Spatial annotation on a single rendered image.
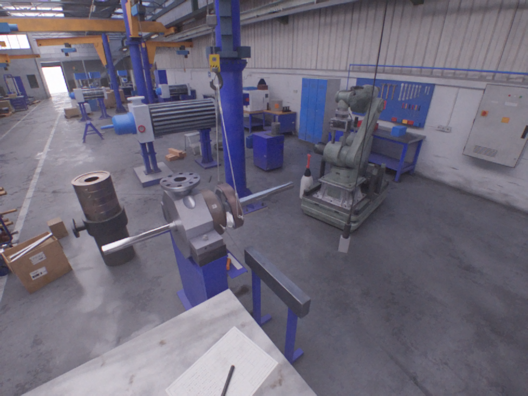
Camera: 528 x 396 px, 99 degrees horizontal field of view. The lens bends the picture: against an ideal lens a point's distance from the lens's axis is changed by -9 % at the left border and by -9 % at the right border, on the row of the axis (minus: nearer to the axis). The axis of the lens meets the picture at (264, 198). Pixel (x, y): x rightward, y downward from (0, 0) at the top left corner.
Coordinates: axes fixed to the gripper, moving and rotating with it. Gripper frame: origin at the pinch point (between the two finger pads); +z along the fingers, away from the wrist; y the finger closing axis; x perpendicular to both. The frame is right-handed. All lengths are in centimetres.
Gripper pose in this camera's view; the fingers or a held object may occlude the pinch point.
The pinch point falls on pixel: (338, 141)
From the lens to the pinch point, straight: 331.0
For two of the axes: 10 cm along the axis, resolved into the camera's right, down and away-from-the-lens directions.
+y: -7.4, -3.2, 5.9
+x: -6.7, 3.6, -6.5
